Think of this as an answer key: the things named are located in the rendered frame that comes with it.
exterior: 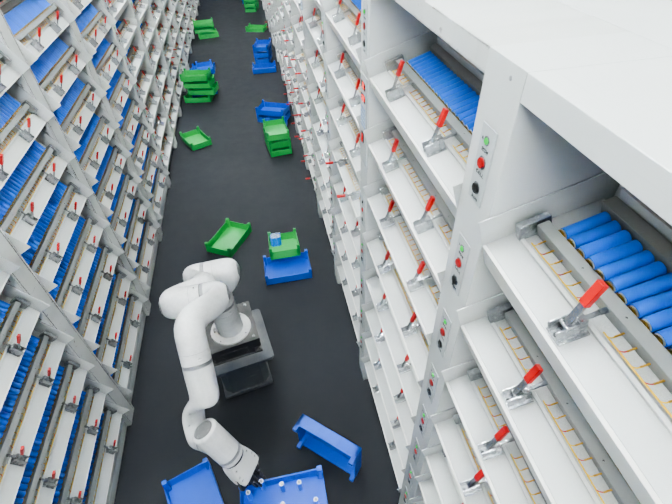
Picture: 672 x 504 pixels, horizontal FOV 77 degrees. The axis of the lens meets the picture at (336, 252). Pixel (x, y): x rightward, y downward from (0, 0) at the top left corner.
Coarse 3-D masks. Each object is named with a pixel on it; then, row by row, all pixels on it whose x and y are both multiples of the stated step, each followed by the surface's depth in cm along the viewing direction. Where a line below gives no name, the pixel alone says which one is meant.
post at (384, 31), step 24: (384, 0) 104; (384, 24) 108; (408, 24) 109; (384, 48) 112; (384, 120) 126; (360, 192) 153; (360, 216) 160; (360, 240) 168; (360, 264) 177; (360, 288) 186; (360, 312) 197; (360, 360) 223
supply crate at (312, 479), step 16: (272, 480) 154; (288, 480) 157; (304, 480) 158; (320, 480) 158; (240, 496) 150; (256, 496) 154; (272, 496) 154; (288, 496) 154; (304, 496) 154; (320, 496) 154
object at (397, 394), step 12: (372, 312) 183; (372, 324) 179; (384, 336) 171; (384, 348) 169; (384, 360) 166; (384, 372) 163; (396, 372) 161; (396, 384) 158; (396, 396) 153; (396, 408) 152; (408, 408) 150; (408, 420) 148; (408, 432) 145; (408, 444) 138
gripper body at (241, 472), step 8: (248, 448) 141; (248, 456) 139; (256, 456) 143; (240, 464) 136; (248, 464) 139; (256, 464) 142; (232, 472) 134; (240, 472) 136; (248, 472) 138; (232, 480) 137; (240, 480) 136; (248, 480) 138
